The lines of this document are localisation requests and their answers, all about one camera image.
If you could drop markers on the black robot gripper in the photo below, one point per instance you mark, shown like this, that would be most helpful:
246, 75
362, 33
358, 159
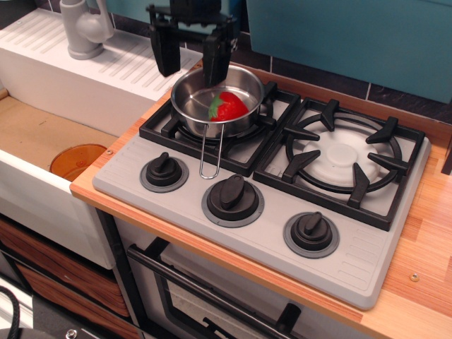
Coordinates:
193, 21

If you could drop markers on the wooden drawer front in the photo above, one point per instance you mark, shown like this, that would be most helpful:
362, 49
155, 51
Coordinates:
67, 280

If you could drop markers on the black burner grate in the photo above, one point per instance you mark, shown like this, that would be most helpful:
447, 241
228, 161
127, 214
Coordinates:
364, 168
239, 154

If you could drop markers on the orange plastic bowl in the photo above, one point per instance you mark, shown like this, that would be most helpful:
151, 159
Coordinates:
73, 161

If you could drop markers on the oven door with black handle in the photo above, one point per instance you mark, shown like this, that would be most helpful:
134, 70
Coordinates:
199, 299

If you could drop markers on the grey toy stove top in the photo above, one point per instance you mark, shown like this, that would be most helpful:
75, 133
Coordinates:
354, 272

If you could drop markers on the red plastic strawberry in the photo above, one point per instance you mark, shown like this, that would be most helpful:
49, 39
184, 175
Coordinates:
226, 106

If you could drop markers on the black right stove knob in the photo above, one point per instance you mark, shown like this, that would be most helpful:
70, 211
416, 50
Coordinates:
311, 235

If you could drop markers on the black left stove knob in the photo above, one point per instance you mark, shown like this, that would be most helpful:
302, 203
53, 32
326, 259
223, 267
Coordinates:
164, 174

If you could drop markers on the black right burner grate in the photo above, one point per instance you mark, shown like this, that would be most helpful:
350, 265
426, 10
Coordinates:
364, 168

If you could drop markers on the black left burner grate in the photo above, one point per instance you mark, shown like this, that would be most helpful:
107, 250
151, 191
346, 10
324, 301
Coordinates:
239, 154

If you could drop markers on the small steel saucepan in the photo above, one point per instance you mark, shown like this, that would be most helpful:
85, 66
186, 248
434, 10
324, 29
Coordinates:
191, 100

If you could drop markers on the grey toy faucet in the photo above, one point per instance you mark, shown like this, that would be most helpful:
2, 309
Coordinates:
86, 32

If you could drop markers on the white toy sink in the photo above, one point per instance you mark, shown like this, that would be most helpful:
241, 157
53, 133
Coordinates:
51, 102

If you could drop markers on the black stove knob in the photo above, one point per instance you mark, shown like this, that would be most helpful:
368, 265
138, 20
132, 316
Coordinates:
311, 235
164, 174
233, 202

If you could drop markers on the black middle stove knob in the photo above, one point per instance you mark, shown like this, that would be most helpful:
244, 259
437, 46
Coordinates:
233, 202

